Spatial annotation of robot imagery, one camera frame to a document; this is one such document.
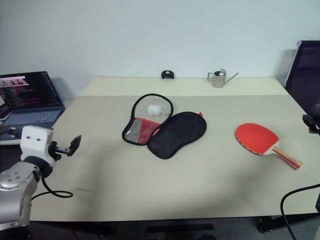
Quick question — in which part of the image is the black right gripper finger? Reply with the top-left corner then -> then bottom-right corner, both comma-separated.
302,113 -> 317,127

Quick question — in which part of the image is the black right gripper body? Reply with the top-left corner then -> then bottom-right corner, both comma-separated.
309,122 -> 320,136

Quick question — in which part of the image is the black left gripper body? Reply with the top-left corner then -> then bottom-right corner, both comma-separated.
47,140 -> 72,166

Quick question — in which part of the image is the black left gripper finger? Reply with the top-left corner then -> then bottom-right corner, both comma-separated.
67,134 -> 83,157

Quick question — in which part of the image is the red table tennis paddle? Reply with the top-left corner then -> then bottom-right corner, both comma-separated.
235,122 -> 304,171

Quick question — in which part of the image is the black red paddle case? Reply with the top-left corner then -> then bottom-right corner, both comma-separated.
121,93 -> 208,160

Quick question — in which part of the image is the white ping pong ball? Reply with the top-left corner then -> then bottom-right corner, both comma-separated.
146,103 -> 161,117

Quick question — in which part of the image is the black office chair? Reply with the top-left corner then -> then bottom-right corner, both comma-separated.
284,40 -> 320,121

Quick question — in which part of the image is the black laptop charger plug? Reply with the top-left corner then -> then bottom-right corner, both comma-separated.
8,127 -> 22,139

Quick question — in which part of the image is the white side table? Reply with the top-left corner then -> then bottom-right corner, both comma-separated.
0,138 -> 23,146

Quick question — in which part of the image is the open dark blue laptop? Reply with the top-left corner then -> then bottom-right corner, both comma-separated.
0,71 -> 67,135

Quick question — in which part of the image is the silver metal watering can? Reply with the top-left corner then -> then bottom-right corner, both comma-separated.
206,68 -> 240,89

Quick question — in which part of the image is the small black clamp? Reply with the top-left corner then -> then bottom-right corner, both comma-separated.
160,70 -> 176,81

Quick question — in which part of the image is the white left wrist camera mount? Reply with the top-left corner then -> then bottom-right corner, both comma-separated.
19,125 -> 55,164

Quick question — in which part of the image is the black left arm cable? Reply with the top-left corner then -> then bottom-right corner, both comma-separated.
30,174 -> 74,201

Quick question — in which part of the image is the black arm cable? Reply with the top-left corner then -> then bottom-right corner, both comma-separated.
30,174 -> 74,201
280,183 -> 320,240

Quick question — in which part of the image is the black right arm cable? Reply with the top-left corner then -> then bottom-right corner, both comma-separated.
280,183 -> 320,240

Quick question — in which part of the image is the black table leg frame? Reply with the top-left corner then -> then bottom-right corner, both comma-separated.
254,212 -> 320,234

